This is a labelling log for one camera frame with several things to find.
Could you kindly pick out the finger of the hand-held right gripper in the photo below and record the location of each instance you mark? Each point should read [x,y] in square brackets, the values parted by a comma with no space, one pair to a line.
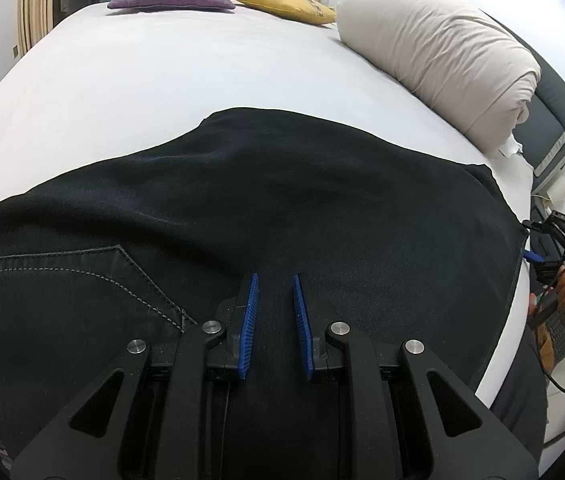
[534,256]

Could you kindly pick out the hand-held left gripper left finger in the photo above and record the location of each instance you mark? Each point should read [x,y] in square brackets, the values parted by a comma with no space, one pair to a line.
[247,325]

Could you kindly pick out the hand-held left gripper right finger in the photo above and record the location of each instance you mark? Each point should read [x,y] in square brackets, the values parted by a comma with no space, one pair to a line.
[303,325]

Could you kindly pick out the black pants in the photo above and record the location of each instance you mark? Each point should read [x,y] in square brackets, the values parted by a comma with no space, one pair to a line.
[312,200]

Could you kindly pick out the white tissue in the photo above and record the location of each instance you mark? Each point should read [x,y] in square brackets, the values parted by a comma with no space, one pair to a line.
[511,147]

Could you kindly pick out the grey padded headboard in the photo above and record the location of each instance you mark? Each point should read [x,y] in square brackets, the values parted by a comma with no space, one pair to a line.
[554,105]

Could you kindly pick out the rolled beige duvet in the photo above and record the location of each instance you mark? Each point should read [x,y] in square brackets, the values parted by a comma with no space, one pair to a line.
[437,55]

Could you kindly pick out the bed with white sheet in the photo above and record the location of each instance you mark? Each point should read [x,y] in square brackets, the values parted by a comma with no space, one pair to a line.
[187,60]

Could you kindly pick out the yellow cushion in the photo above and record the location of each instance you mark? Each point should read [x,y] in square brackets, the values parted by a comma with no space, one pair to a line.
[277,4]

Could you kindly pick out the beige curtain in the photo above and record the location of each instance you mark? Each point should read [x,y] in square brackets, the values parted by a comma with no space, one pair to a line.
[37,5]

